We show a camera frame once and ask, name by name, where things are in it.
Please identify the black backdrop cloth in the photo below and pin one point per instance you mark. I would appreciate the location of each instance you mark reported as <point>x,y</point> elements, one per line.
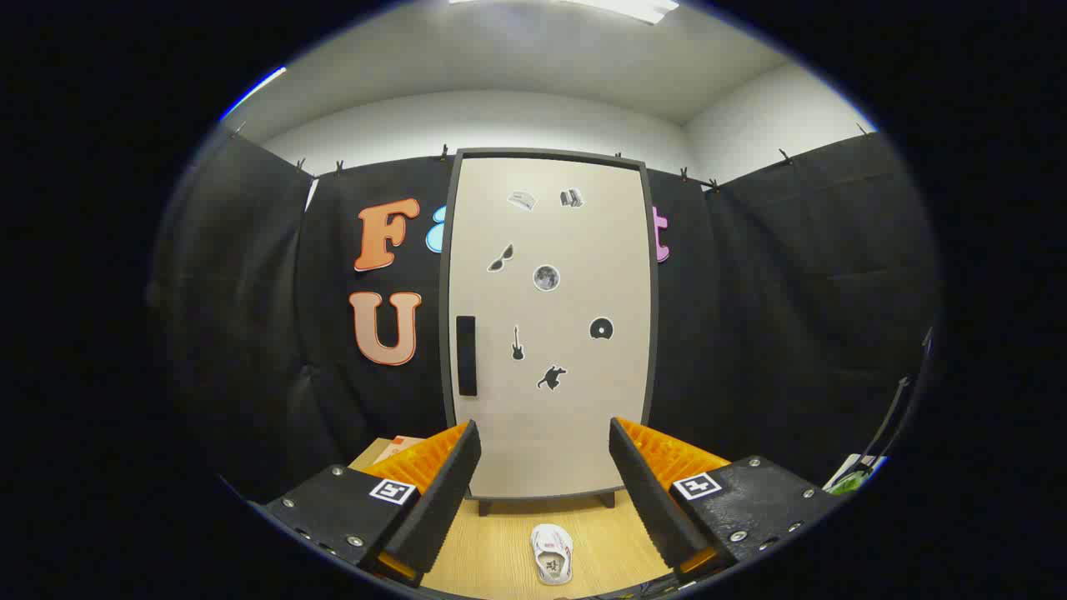
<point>775,333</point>

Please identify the white and green item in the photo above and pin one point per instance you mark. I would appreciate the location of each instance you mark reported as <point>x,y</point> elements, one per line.
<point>850,477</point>

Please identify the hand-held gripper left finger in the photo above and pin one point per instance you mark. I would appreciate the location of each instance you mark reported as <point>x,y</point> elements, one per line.
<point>433,517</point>

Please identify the dark grey shoe cabinet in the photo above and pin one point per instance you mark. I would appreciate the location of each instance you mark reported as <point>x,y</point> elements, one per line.
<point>444,275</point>

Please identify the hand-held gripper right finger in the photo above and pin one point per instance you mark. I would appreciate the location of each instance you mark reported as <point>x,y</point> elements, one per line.
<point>650,508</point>

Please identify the beige cover book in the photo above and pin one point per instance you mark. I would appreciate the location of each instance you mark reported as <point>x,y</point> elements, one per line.
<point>400,448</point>

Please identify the white canvas shoe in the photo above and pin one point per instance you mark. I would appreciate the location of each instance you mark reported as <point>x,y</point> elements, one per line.
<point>552,550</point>

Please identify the ceiling light panel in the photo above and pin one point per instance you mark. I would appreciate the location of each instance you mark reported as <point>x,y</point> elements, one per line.
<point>617,8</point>

